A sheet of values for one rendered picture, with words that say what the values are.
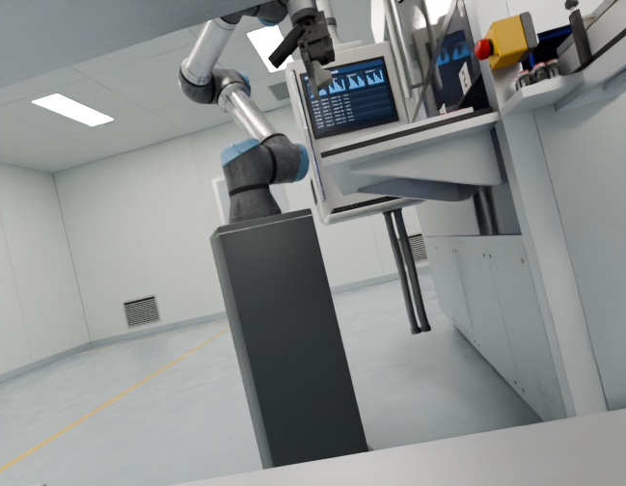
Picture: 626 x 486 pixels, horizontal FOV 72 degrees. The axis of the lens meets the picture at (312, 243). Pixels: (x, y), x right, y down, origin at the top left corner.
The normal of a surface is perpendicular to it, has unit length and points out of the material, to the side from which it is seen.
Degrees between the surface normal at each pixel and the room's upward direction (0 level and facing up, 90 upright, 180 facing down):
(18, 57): 180
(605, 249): 90
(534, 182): 90
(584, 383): 90
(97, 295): 90
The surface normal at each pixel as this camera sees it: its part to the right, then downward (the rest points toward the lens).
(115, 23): 0.23, 0.97
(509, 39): -0.14, 0.01
